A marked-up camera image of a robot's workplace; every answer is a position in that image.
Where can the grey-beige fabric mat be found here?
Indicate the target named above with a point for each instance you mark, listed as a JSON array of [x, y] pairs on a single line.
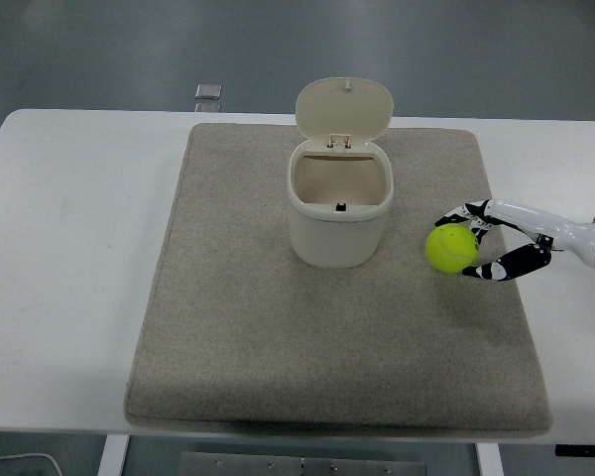
[[327, 307]]

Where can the silver floor socket plate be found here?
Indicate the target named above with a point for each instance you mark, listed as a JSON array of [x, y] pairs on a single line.
[[208, 90]]

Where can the yellow-green tennis ball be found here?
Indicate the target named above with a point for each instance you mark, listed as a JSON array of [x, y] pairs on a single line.
[[451, 248]]

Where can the grey metal plate with screws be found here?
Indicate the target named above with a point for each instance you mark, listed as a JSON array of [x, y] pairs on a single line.
[[302, 466]]

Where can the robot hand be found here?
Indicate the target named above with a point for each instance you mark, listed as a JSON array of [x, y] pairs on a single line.
[[535, 233]]

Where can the cream lidded plastic box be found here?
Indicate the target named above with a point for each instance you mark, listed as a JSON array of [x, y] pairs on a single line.
[[339, 198]]

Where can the white table leg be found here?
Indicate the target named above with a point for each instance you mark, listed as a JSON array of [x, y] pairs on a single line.
[[488, 459], [113, 455]]

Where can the black table control panel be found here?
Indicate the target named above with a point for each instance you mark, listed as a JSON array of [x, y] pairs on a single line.
[[585, 450]]

